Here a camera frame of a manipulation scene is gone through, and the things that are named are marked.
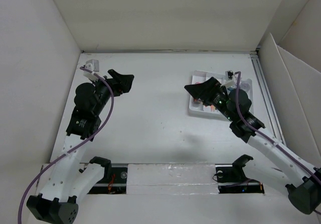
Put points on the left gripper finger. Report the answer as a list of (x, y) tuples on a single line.
[(114, 74), (125, 82)]

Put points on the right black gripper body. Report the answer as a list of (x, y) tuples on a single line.
[(220, 104)]

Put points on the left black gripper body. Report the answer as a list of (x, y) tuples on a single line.
[(104, 93)]

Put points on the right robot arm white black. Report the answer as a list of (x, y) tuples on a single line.
[(293, 177)]

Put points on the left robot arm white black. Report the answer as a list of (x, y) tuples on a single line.
[(58, 201)]

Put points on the white divided organizer tray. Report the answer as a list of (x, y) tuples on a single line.
[(196, 108)]

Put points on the small clear glitter jar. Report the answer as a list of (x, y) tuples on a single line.
[(245, 86)]

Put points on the white folded cardboard panel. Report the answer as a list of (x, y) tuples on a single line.
[(294, 87)]

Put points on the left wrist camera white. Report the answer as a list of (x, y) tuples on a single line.
[(93, 66)]

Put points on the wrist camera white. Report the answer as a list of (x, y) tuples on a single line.
[(93, 66), (230, 79)]

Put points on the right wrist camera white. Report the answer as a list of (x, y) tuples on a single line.
[(230, 79)]

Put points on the aluminium side rail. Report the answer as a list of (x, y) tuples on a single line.
[(274, 124)]

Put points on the black mounting rail base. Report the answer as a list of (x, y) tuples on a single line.
[(228, 179)]

